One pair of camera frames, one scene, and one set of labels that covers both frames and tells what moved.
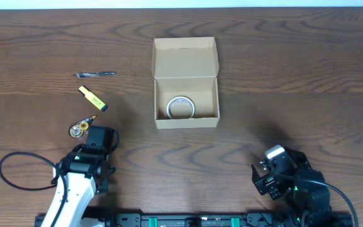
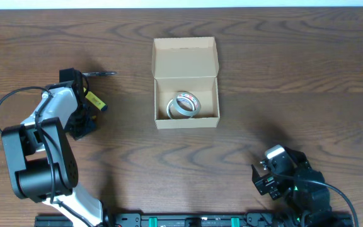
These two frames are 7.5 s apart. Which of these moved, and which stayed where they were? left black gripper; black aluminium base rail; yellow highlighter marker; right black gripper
Moved: left black gripper
Stayed: right black gripper; yellow highlighter marker; black aluminium base rail
